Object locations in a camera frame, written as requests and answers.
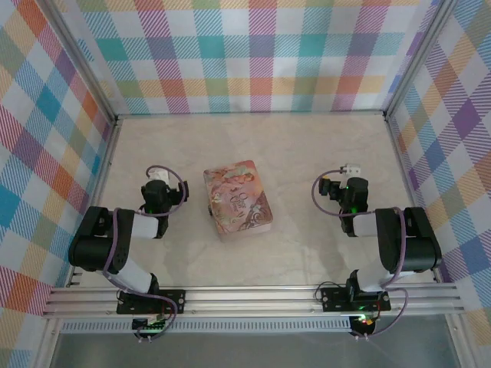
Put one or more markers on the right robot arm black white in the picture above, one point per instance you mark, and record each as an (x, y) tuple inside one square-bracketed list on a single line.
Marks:
[(418, 249)]

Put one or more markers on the aluminium frame rail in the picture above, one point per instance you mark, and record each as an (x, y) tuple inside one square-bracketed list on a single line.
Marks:
[(249, 114), (97, 184), (392, 132)]

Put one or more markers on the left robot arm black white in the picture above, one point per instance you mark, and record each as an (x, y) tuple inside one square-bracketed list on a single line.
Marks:
[(96, 249)]

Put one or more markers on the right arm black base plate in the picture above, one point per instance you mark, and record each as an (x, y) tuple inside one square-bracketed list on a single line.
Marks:
[(333, 301)]

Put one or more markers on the aluminium frame post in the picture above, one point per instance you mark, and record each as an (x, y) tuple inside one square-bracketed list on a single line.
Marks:
[(415, 57), (85, 61)]

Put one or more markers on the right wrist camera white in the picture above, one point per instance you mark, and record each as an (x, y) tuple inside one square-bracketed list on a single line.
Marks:
[(352, 170)]

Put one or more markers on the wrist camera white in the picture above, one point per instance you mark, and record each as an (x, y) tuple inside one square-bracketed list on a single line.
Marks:
[(352, 170), (159, 175)]

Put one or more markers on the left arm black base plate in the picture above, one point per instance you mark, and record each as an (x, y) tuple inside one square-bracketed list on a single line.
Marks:
[(172, 299)]

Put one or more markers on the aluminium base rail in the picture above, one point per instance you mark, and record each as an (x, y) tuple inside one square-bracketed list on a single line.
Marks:
[(249, 303)]

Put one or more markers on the grey metal sheet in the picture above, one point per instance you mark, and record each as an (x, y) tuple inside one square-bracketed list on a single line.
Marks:
[(249, 352)]

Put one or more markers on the pink illustrated tin box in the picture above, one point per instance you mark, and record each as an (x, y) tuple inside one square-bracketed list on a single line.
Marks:
[(238, 199)]

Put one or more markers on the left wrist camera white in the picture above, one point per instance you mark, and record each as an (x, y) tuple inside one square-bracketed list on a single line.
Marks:
[(159, 175)]

